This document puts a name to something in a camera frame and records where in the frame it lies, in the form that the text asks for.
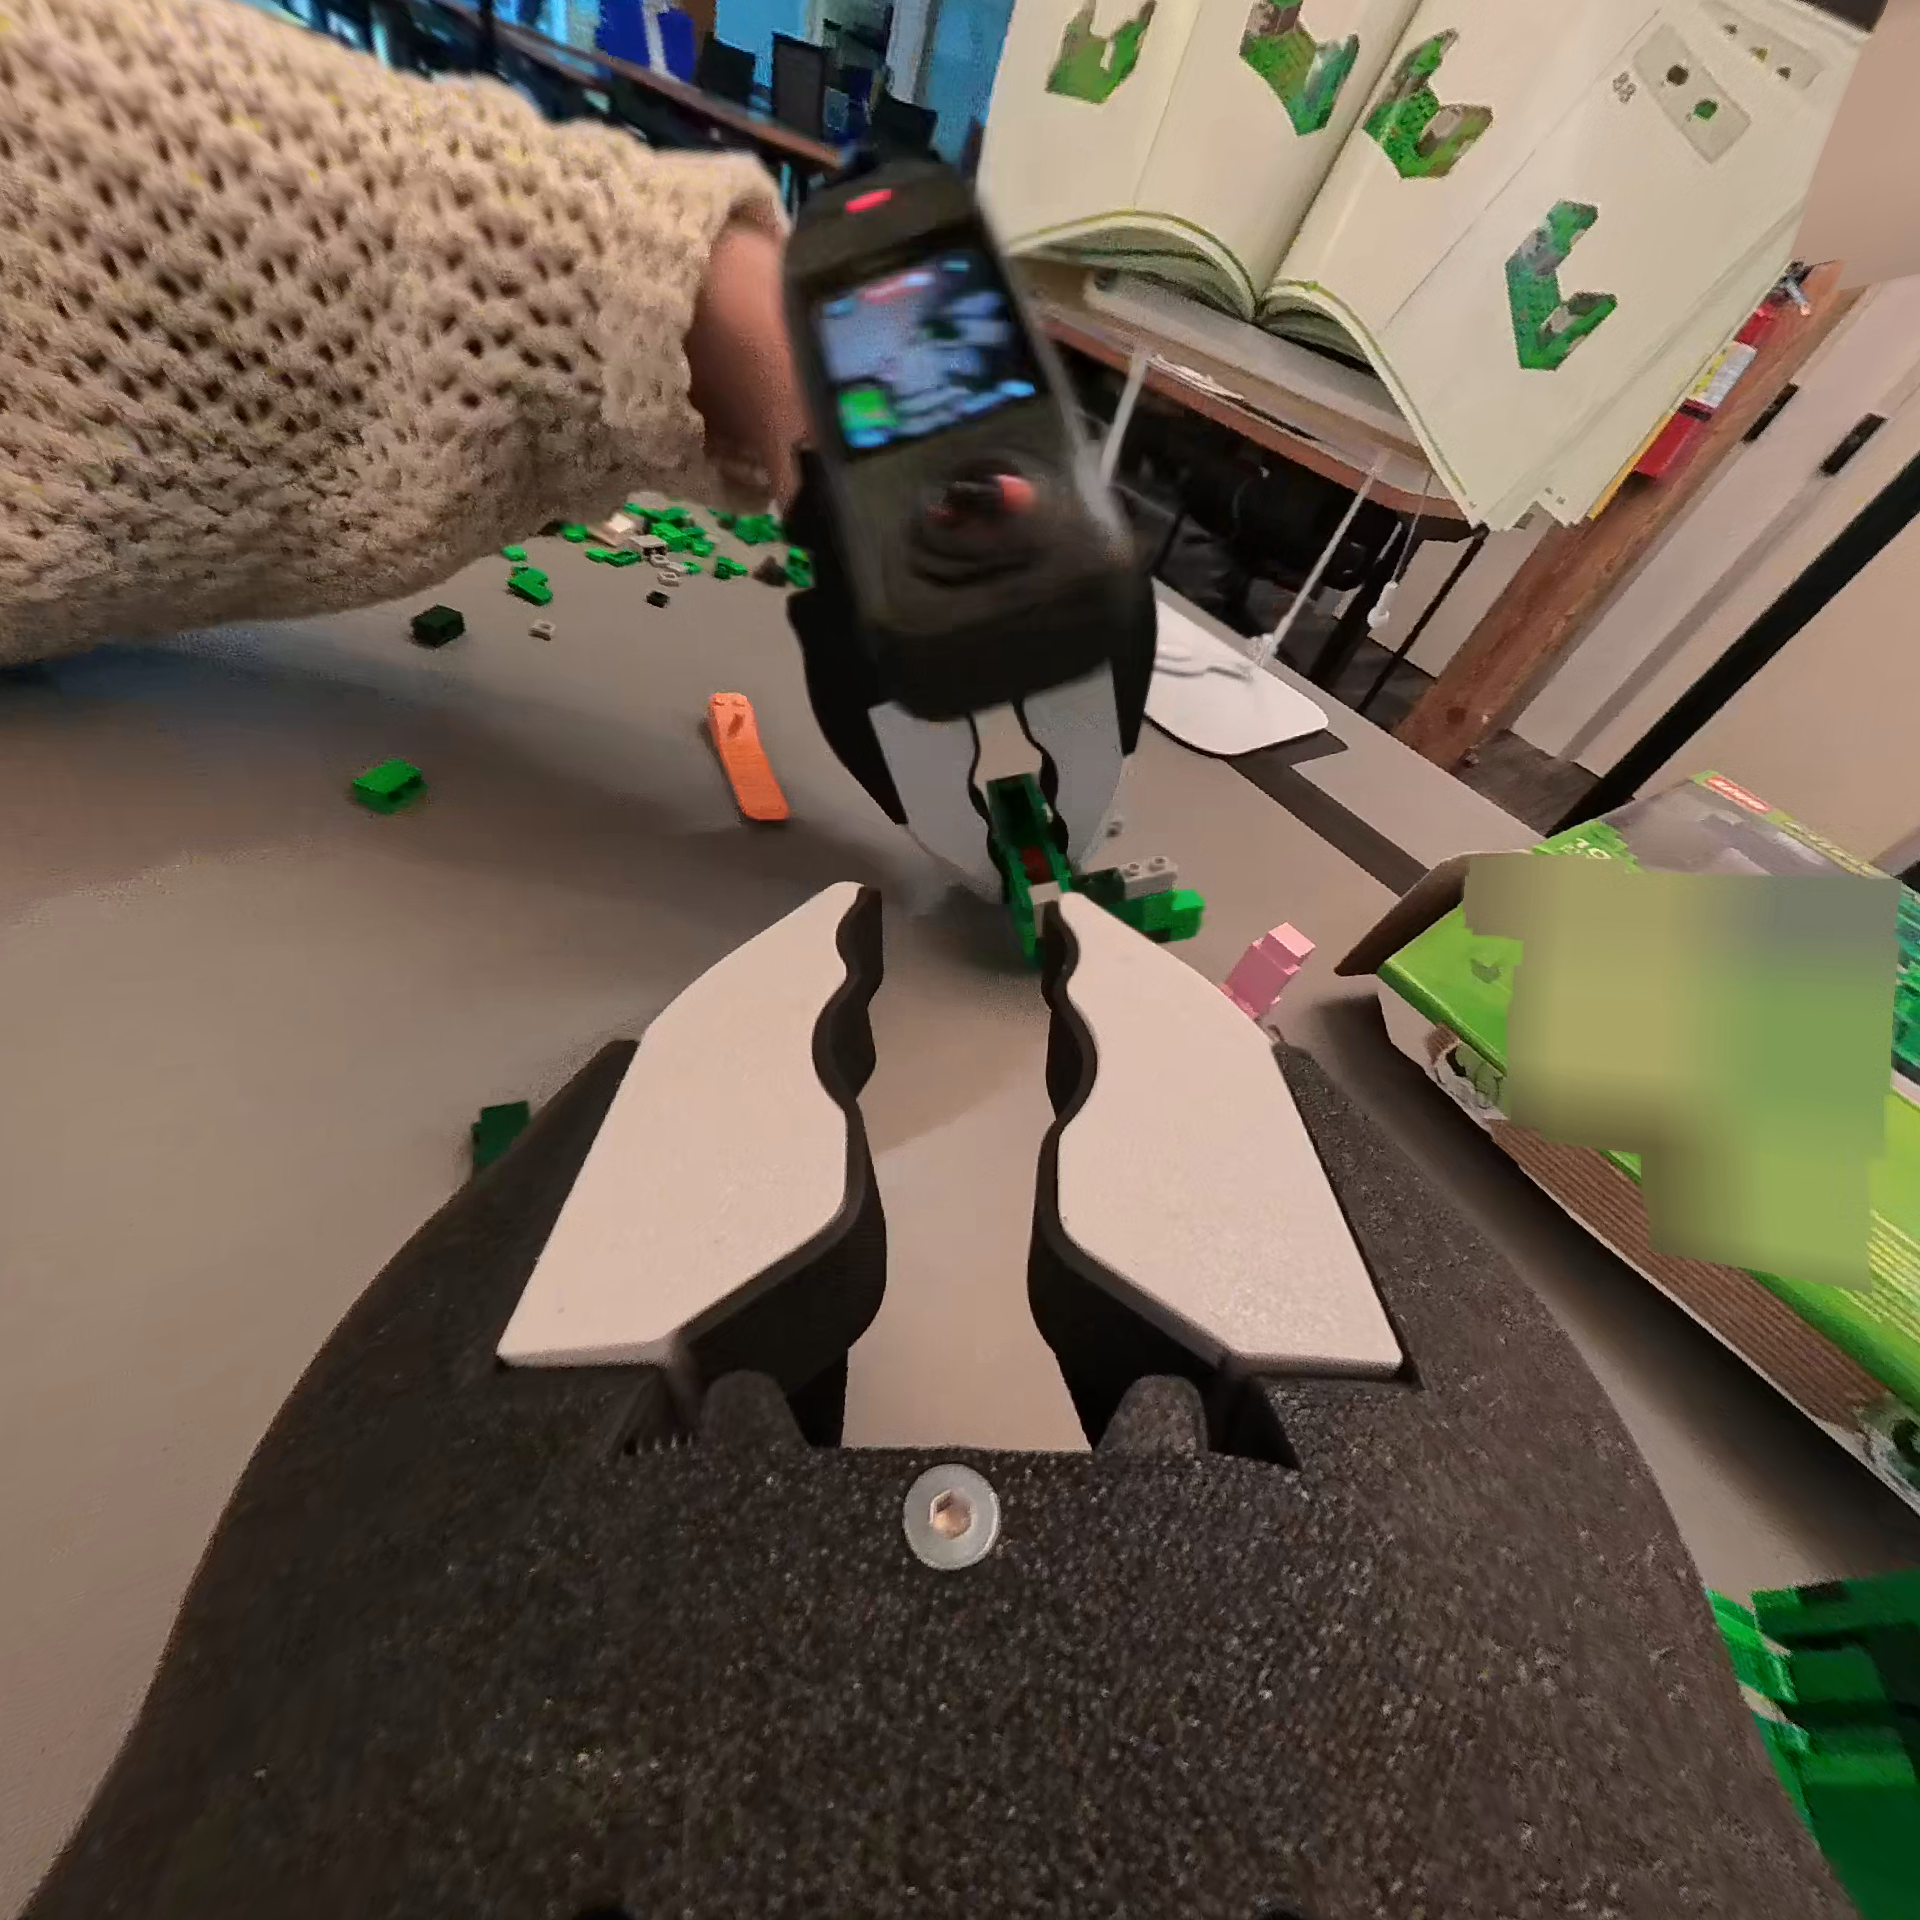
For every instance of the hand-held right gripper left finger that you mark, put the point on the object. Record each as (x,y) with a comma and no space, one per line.
(708,1171)

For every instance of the person's left forearm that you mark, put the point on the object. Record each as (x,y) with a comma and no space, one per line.
(303,301)

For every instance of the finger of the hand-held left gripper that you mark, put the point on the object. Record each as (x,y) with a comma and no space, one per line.
(1089,747)
(931,781)

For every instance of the orange brick separator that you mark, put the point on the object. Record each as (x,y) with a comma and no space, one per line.
(748,764)

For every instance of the green and grey lego build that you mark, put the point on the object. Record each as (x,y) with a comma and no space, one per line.
(1036,868)

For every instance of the pile of small lego pieces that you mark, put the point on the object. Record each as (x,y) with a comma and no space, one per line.
(662,541)

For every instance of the green lego set box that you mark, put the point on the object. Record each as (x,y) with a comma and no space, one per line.
(1425,985)

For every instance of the person's left hand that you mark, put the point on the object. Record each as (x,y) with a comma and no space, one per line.
(743,359)

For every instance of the wooden side table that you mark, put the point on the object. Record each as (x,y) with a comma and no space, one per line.
(1606,555)

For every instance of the red fire extinguisher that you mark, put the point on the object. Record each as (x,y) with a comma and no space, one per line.
(1708,375)

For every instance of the dark green lego brick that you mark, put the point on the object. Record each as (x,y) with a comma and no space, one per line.
(435,624)
(501,1133)

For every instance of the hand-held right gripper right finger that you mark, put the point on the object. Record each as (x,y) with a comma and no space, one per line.
(1199,1185)

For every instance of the large green creeper lego model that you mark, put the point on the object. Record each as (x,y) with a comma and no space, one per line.
(1829,1725)

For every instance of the pink lego pig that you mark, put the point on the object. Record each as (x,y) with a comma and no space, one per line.
(1268,966)

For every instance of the lego instruction booklet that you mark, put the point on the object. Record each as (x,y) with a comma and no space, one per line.
(1501,227)

